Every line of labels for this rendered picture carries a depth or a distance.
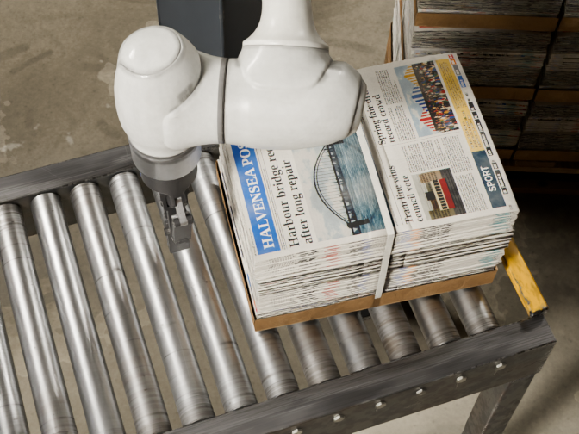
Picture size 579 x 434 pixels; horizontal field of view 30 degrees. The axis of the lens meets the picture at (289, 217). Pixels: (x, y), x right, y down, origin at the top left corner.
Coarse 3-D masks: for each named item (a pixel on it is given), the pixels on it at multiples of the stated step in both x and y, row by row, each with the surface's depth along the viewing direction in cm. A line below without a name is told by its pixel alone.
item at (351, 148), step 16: (368, 112) 155; (368, 128) 154; (352, 144) 152; (368, 144) 152; (352, 160) 151; (384, 160) 151; (352, 176) 149; (368, 176) 150; (384, 176) 150; (368, 192) 148; (384, 192) 148; (368, 208) 147; (400, 208) 147; (368, 224) 145; (400, 224) 146; (384, 240) 146; (400, 240) 147; (368, 256) 149; (400, 256) 151; (368, 272) 154; (400, 272) 157; (368, 288) 159; (384, 288) 160
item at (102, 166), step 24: (216, 144) 180; (48, 168) 176; (72, 168) 176; (96, 168) 176; (120, 168) 177; (0, 192) 174; (24, 192) 174; (48, 192) 174; (144, 192) 184; (24, 216) 178; (72, 216) 182
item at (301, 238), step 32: (224, 160) 162; (256, 160) 150; (288, 160) 150; (320, 160) 151; (224, 192) 171; (256, 192) 147; (288, 192) 148; (320, 192) 148; (352, 192) 148; (256, 224) 145; (288, 224) 145; (320, 224) 145; (352, 224) 145; (256, 256) 143; (288, 256) 143; (320, 256) 145; (352, 256) 148; (256, 288) 151; (288, 288) 152; (320, 288) 155; (352, 288) 158
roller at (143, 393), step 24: (72, 192) 175; (96, 192) 175; (96, 216) 172; (96, 240) 169; (96, 264) 168; (120, 264) 169; (96, 288) 167; (120, 288) 165; (120, 312) 163; (120, 336) 161; (120, 360) 160; (144, 360) 160; (144, 384) 157; (144, 408) 155; (144, 432) 154
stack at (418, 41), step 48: (432, 0) 213; (480, 0) 213; (528, 0) 212; (576, 0) 212; (432, 48) 225; (480, 48) 225; (528, 48) 224; (576, 48) 223; (528, 144) 253; (576, 144) 253; (528, 192) 271; (576, 192) 270
